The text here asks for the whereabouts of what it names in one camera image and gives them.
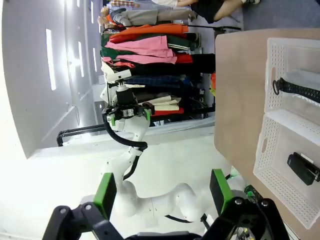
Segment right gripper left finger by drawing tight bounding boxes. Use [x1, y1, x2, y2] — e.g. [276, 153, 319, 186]
[41, 171, 126, 240]

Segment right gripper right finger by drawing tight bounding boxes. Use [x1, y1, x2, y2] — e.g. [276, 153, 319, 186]
[202, 168, 292, 240]

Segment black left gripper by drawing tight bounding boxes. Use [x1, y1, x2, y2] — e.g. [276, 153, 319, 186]
[102, 104, 152, 127]

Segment black stapler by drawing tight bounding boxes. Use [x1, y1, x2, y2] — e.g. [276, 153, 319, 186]
[286, 151, 320, 186]

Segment grey CAMPUS pencil case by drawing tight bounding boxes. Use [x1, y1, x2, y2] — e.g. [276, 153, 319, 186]
[272, 68, 320, 111]

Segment beige garment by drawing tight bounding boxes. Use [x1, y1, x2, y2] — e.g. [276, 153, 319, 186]
[138, 94, 181, 112]

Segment red garment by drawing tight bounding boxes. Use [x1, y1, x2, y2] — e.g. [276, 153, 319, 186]
[174, 53, 194, 65]
[151, 107, 185, 117]

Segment blue plaid garment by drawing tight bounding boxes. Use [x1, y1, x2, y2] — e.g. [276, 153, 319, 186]
[123, 75, 186, 90]

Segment white angular object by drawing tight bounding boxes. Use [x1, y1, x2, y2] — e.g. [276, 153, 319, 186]
[101, 62, 146, 88]

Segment black metal clothes rack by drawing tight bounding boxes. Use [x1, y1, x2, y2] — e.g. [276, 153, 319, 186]
[56, 123, 111, 148]

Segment white perforated plastic basket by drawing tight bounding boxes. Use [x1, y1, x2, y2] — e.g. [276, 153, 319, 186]
[252, 109, 320, 231]
[263, 37, 320, 118]

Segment pink garment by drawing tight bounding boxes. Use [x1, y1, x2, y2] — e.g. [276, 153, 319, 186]
[103, 35, 178, 65]

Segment orange garment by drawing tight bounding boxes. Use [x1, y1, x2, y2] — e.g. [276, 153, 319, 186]
[109, 23, 190, 44]

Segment black garment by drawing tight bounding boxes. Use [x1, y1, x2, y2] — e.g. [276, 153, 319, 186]
[129, 53, 216, 76]

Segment beige trousers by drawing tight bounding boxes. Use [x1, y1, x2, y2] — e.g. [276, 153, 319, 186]
[119, 8, 198, 27]

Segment seated person in black shorts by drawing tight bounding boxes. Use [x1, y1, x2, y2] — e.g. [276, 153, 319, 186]
[152, 0, 262, 25]

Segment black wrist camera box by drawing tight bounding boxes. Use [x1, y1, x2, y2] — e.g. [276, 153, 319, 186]
[116, 89, 137, 105]

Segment black thin cable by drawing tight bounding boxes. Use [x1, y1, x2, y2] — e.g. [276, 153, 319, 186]
[164, 213, 211, 230]

